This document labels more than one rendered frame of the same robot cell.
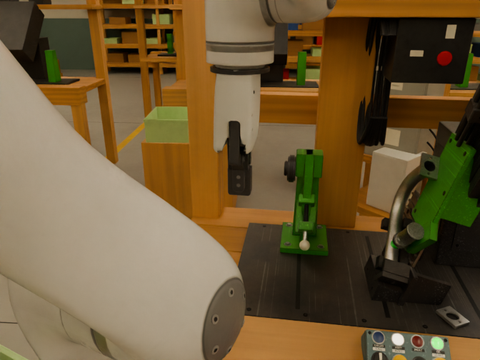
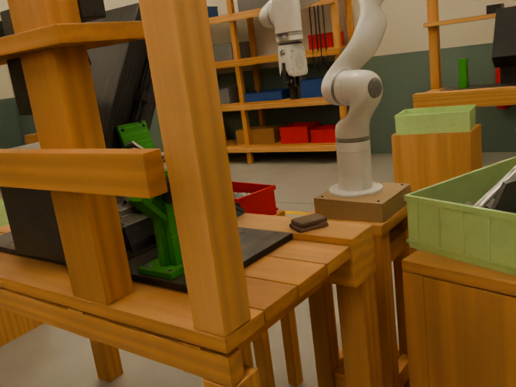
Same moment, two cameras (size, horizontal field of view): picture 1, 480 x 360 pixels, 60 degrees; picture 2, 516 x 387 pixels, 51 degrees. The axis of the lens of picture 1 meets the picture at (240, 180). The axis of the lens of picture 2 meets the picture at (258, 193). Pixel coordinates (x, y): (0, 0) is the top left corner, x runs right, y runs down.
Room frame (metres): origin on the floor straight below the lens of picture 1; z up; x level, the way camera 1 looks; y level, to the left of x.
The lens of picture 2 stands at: (2.13, 0.74, 1.42)
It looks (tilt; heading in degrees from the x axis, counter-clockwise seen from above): 14 degrees down; 210
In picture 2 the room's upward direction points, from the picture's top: 7 degrees counter-clockwise
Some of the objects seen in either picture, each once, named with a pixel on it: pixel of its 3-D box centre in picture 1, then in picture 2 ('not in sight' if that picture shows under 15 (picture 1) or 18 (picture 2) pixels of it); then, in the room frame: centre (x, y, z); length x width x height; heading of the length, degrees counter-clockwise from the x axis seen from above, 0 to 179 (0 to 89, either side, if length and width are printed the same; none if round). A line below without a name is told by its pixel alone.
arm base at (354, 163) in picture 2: not in sight; (354, 165); (0.32, 0.10, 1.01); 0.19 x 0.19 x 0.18
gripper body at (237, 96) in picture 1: (240, 103); (291, 57); (0.54, 0.00, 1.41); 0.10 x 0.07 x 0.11; 172
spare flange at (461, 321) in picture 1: (452, 316); not in sight; (0.71, -0.46, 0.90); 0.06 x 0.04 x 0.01; 20
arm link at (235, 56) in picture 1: (240, 53); (289, 38); (0.54, 0.00, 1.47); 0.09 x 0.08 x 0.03; 172
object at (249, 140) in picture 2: not in sight; (248, 82); (-4.54, -3.05, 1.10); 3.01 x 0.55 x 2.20; 86
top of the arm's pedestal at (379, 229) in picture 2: not in sight; (358, 213); (0.32, 0.09, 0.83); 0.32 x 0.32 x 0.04; 83
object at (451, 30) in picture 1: (425, 49); (50, 83); (1.08, -0.46, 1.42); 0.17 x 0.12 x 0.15; 82
